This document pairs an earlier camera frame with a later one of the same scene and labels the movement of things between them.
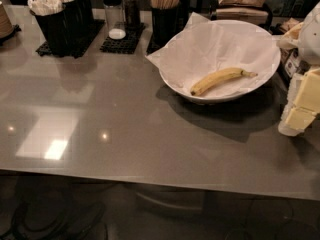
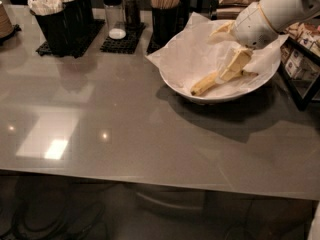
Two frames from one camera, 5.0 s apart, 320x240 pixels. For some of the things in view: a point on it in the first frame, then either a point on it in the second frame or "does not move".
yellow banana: x=218 y=76 does not move
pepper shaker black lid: x=130 y=10 does not move
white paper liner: x=207 y=48 does not move
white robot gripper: x=310 y=40 -> x=252 y=26
